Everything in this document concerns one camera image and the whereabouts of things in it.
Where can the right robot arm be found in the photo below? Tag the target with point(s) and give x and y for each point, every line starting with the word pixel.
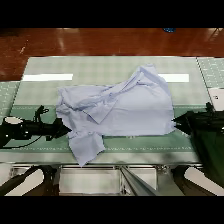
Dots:
pixel 210 133

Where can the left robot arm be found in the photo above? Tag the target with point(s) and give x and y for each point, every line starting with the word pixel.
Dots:
pixel 13 128

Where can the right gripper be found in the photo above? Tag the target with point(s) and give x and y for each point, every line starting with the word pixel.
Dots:
pixel 185 122

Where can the silver frame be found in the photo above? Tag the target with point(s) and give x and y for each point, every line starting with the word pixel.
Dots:
pixel 110 180

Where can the light blue shirt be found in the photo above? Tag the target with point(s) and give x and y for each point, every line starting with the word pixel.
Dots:
pixel 126 110

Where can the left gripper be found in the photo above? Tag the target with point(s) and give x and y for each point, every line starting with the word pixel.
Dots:
pixel 55 128

